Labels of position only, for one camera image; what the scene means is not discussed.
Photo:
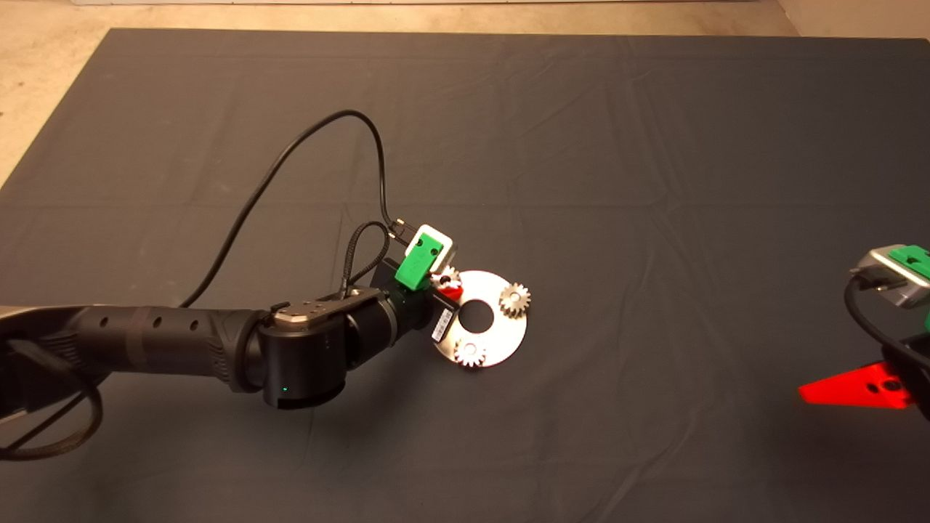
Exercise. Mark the gripper green camera mount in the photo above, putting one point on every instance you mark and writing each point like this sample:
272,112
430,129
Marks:
914,258
418,265

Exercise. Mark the right gripper green camera mount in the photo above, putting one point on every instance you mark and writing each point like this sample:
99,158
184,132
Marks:
914,258

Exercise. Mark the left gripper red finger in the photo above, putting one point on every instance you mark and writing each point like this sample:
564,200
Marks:
453,293

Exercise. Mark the right gripper silver camera box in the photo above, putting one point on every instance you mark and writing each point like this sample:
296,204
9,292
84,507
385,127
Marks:
890,270

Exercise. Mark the left gripper green camera mount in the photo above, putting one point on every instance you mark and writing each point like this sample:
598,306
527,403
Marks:
418,265

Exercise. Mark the dark grey table cloth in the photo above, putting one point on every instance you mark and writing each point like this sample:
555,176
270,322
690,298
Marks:
581,131

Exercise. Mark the left gripper silver camera box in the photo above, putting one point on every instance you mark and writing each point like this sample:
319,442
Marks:
448,249

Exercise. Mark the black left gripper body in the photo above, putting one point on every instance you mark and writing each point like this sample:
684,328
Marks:
421,312

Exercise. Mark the gripper silver camera box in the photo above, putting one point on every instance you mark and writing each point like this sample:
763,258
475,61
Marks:
448,249
890,270

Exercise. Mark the small steel planetary gear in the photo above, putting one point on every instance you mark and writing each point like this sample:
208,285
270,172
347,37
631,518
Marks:
446,276
470,352
508,304

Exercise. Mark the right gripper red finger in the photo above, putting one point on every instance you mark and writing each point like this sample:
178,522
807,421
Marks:
850,391

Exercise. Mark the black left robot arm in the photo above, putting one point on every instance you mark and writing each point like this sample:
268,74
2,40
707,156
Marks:
160,334

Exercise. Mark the round white metal carrier plate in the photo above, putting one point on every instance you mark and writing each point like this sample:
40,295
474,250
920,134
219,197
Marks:
508,338

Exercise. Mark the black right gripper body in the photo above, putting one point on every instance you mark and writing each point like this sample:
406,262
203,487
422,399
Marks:
915,370

